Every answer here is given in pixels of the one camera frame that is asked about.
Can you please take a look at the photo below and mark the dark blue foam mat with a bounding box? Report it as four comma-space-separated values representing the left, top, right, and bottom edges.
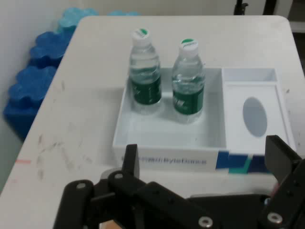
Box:
29, 31, 72, 69
3, 65, 58, 140

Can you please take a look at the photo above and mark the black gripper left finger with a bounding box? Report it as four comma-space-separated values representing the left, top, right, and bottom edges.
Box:
53, 144, 215, 229

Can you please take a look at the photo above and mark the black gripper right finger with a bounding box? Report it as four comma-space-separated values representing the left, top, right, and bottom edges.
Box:
258, 135, 305, 229

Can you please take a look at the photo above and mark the green label water bottle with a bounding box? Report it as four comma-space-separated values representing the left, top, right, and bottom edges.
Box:
128, 27, 163, 115
171, 38, 206, 125

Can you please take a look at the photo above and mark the light blue foam mat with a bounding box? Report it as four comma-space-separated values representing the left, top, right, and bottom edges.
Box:
107, 10, 142, 17
57, 7, 100, 34

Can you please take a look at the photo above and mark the white compartment box blue print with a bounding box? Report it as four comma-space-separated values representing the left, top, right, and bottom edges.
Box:
112, 67, 297, 176

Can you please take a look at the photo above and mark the black tripod stand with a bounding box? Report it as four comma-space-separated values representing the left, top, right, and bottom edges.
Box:
233, 0, 250, 16

